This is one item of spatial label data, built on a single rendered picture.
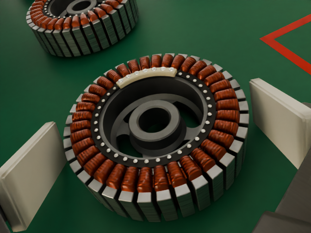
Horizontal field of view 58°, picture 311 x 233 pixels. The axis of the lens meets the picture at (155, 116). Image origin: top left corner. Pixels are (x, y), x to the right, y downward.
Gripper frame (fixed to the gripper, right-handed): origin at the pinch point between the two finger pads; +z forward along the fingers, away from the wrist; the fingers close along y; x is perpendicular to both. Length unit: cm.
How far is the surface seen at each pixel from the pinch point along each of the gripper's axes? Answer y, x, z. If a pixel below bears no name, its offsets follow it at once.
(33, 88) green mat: -10.9, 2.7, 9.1
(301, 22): 13.9, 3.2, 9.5
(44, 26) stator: -8.7, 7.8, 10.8
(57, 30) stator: -7.4, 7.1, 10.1
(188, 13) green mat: 4.9, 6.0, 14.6
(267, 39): 10.6, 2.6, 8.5
